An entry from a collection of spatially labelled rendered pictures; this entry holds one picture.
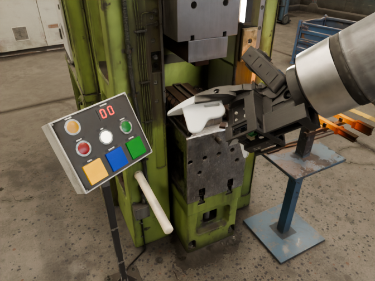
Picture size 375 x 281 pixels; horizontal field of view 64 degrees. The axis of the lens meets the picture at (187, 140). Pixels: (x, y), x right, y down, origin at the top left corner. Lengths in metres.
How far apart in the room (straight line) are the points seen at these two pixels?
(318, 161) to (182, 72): 0.97
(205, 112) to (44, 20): 6.14
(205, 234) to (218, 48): 1.18
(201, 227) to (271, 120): 1.67
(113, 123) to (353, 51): 0.98
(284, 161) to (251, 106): 1.39
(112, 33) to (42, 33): 5.21
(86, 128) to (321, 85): 0.92
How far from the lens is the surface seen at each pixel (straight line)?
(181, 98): 1.68
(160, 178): 1.80
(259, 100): 0.43
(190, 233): 1.94
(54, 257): 2.26
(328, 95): 0.37
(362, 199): 2.81
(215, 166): 1.65
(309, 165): 1.80
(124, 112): 1.24
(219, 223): 2.07
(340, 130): 1.64
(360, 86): 0.37
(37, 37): 6.55
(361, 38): 0.37
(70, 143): 1.13
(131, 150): 1.23
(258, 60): 0.46
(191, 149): 1.50
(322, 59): 0.37
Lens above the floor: 1.70
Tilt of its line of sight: 33 degrees down
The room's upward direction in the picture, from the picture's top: straight up
